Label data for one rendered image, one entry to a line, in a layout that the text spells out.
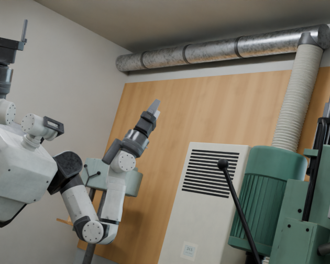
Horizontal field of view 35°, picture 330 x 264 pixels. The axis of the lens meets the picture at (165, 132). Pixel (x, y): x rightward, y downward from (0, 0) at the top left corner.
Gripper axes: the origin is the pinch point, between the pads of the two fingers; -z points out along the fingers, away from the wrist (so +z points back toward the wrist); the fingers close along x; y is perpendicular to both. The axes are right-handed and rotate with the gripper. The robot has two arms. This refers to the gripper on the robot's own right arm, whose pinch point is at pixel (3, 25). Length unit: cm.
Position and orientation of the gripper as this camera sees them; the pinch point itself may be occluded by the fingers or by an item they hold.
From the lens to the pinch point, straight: 152.2
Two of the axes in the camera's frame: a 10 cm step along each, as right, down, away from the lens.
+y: 2.9, 1.7, -9.4
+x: 9.4, 1.6, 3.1
